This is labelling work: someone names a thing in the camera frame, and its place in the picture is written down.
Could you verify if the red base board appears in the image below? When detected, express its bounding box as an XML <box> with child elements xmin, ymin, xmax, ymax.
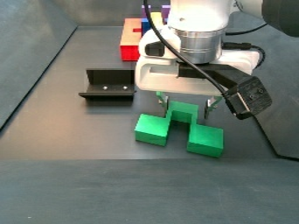
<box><xmin>119</xmin><ymin>18</ymin><xmax>142</xmax><ymax>61</ymax></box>

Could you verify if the black angle fixture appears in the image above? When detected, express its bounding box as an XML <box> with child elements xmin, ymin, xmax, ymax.
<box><xmin>79</xmin><ymin>68</ymin><xmax>136</xmax><ymax>99</ymax></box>

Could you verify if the green stepped block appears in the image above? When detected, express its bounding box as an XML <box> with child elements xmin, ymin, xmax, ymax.
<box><xmin>135</xmin><ymin>101</ymin><xmax>224</xmax><ymax>158</ymax></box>

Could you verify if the blue block left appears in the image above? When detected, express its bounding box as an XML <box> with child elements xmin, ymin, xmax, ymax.
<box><xmin>142</xmin><ymin>18</ymin><xmax>151</xmax><ymax>36</ymax></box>

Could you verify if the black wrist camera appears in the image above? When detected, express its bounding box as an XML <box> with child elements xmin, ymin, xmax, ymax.
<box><xmin>178</xmin><ymin>63</ymin><xmax>274</xmax><ymax>121</ymax></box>

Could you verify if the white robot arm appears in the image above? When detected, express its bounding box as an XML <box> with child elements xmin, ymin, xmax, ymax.
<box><xmin>135</xmin><ymin>0</ymin><xmax>299</xmax><ymax>120</ymax></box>

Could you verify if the purple block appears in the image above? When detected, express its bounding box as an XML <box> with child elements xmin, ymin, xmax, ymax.
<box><xmin>162</xmin><ymin>5</ymin><xmax>171</xmax><ymax>24</ymax></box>
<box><xmin>142</xmin><ymin>5</ymin><xmax>151</xmax><ymax>18</ymax></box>

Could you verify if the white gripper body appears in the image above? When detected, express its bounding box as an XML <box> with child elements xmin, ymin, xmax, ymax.
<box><xmin>135</xmin><ymin>25</ymin><xmax>259</xmax><ymax>95</ymax></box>

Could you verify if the purple block right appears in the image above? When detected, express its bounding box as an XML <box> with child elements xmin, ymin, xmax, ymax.
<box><xmin>162</xmin><ymin>5</ymin><xmax>171</xmax><ymax>24</ymax></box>

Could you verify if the purple block left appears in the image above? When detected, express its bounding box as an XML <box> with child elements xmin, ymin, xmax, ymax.
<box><xmin>142</xmin><ymin>5</ymin><xmax>151</xmax><ymax>18</ymax></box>

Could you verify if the black cable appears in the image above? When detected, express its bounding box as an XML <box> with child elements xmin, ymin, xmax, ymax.
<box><xmin>143</xmin><ymin>0</ymin><xmax>267</xmax><ymax>117</ymax></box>

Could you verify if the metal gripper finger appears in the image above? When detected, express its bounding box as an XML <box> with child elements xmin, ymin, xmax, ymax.
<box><xmin>204</xmin><ymin>96</ymin><xmax>222</xmax><ymax>118</ymax></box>
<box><xmin>155</xmin><ymin>91</ymin><xmax>170</xmax><ymax>111</ymax></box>

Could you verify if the yellow long block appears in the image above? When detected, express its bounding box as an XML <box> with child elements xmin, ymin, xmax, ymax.
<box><xmin>151</xmin><ymin>12</ymin><xmax>164</xmax><ymax>26</ymax></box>

